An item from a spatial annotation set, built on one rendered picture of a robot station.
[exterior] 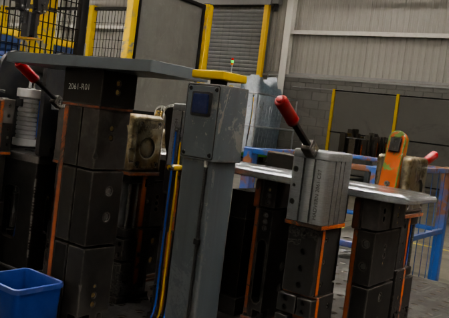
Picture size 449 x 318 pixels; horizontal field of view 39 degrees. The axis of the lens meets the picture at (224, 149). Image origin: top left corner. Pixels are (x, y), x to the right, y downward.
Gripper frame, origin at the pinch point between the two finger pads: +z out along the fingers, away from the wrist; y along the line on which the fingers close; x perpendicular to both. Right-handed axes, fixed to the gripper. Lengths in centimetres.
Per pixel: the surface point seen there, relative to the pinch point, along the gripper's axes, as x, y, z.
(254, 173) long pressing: -88, -10, 30
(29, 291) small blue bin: -73, -46, 51
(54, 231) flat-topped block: -66, -37, 43
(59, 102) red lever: -49, -25, 21
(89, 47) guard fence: 318, 293, -35
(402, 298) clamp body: -109, 19, 53
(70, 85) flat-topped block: -67, -38, 18
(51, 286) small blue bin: -73, -42, 51
